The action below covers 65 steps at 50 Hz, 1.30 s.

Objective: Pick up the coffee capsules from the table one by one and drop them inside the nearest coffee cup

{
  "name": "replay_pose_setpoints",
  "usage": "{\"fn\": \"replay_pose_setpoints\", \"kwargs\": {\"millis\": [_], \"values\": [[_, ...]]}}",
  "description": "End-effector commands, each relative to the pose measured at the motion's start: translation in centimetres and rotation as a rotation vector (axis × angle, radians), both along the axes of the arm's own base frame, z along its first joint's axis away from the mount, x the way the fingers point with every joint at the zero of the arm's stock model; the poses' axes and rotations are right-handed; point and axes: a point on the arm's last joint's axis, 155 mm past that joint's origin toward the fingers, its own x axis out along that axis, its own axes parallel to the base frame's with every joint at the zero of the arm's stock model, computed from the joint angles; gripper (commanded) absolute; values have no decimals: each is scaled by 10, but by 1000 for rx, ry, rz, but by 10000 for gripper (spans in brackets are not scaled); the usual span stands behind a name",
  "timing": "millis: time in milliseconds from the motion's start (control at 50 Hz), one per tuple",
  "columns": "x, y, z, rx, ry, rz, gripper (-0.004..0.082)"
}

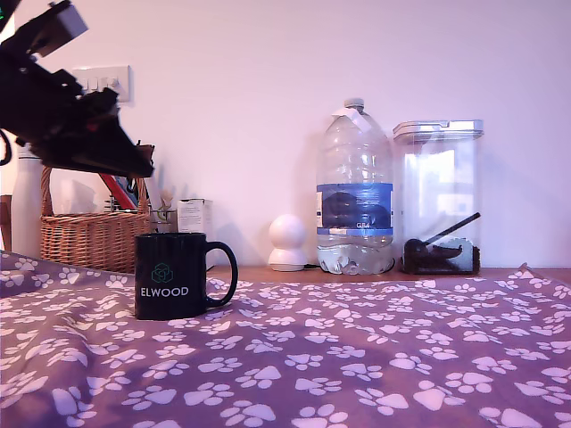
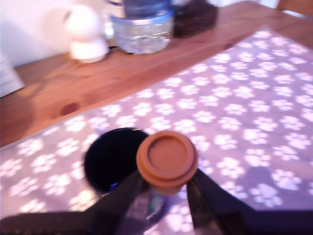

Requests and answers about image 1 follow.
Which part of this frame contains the red item in basket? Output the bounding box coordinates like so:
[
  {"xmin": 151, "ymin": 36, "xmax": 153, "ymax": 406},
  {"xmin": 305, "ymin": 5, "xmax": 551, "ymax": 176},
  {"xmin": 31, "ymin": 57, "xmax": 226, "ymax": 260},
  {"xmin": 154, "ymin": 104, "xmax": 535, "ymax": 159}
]
[{"xmin": 98, "ymin": 172, "xmax": 139, "ymax": 210}]

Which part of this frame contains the glass jar with plant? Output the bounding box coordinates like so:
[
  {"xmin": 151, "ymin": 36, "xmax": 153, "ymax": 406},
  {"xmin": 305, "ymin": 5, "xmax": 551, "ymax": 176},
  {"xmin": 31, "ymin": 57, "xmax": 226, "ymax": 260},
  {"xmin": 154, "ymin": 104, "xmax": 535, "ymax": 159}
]
[{"xmin": 149, "ymin": 186, "xmax": 179, "ymax": 235}]

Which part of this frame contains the wicker basket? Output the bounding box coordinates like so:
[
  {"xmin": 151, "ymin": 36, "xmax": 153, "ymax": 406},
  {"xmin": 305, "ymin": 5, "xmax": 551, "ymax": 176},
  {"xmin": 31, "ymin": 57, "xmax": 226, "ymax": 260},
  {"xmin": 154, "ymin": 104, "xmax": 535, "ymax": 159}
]
[{"xmin": 39, "ymin": 167, "xmax": 153, "ymax": 274}]

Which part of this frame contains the tall white bottle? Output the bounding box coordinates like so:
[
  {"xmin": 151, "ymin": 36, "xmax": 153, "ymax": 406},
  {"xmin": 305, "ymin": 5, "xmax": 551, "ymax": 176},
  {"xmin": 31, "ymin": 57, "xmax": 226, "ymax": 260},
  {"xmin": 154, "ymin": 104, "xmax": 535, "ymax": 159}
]
[{"xmin": 11, "ymin": 146, "xmax": 46, "ymax": 259}]

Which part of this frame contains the white carton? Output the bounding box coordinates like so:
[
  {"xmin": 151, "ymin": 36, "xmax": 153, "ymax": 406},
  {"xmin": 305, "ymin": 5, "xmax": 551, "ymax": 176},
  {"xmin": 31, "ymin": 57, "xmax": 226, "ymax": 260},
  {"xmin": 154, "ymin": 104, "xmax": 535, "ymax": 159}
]
[{"xmin": 177, "ymin": 198, "xmax": 214, "ymax": 235}]

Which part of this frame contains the black Elwood mug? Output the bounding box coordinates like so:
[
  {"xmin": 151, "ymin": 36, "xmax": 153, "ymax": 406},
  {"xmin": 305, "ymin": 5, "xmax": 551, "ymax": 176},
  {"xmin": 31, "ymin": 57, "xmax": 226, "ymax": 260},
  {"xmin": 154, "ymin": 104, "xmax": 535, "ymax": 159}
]
[{"xmin": 133, "ymin": 231, "xmax": 239, "ymax": 321}]

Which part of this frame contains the large clear water bottle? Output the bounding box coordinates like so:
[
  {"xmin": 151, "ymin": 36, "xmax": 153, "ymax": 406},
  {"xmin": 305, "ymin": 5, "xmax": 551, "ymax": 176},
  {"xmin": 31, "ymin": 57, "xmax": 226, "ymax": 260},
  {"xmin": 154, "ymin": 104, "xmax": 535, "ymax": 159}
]
[{"xmin": 315, "ymin": 97, "xmax": 396, "ymax": 276}]

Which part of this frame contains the paw print cloth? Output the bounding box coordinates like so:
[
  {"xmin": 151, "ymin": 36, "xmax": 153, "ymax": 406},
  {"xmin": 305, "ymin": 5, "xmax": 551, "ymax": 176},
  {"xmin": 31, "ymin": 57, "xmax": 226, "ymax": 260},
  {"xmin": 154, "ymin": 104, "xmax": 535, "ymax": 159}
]
[{"xmin": 0, "ymin": 251, "xmax": 571, "ymax": 428}]

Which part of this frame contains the black scoop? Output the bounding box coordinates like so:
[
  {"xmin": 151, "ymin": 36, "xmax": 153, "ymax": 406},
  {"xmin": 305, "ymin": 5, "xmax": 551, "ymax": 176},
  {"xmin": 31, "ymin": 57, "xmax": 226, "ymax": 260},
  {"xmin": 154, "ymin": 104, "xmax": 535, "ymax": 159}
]
[{"xmin": 403, "ymin": 211, "xmax": 482, "ymax": 268}]

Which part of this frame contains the clear lidded storage container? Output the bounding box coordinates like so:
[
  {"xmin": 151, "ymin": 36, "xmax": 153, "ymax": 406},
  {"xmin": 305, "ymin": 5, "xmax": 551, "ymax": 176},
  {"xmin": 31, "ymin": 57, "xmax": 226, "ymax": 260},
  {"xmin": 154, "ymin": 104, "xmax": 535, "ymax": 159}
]
[{"xmin": 391, "ymin": 119, "xmax": 485, "ymax": 276}]

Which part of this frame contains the dark brown pellet heap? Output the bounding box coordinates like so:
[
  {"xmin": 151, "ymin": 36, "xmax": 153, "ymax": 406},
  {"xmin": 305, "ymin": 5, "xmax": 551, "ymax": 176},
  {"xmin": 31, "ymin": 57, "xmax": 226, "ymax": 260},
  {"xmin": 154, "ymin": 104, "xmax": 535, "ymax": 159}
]
[{"xmin": 401, "ymin": 243, "xmax": 482, "ymax": 274}]

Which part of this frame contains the white wall switch plate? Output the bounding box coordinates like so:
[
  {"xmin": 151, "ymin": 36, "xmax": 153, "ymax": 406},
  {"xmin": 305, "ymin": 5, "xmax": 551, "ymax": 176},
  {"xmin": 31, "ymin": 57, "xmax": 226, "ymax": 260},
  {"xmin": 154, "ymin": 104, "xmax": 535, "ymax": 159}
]
[{"xmin": 70, "ymin": 65, "xmax": 133, "ymax": 104}]

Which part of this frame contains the long black looping cable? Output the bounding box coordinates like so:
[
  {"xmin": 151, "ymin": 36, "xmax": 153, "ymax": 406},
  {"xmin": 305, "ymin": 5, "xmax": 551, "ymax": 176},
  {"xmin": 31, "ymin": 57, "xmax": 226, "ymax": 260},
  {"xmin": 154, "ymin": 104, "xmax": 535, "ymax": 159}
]
[{"xmin": 0, "ymin": 129, "xmax": 13, "ymax": 167}]

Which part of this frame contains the brown wooden post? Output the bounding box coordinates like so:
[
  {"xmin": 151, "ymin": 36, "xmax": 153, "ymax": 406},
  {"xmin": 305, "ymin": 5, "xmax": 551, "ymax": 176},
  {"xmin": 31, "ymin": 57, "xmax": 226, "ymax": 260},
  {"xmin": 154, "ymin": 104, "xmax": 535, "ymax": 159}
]
[{"xmin": 0, "ymin": 194, "xmax": 12, "ymax": 253}]

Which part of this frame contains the grey camera box on bracket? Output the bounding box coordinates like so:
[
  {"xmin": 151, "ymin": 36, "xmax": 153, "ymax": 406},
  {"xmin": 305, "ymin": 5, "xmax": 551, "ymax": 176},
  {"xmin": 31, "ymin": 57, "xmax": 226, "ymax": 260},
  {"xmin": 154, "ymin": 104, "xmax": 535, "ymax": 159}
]
[{"xmin": 30, "ymin": 0, "xmax": 89, "ymax": 57}]

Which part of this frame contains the small white round camera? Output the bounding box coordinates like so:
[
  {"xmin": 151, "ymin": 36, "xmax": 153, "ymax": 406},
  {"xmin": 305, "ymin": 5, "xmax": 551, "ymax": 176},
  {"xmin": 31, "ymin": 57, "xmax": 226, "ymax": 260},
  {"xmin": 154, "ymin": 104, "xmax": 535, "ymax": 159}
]
[{"xmin": 267, "ymin": 213, "xmax": 310, "ymax": 272}]

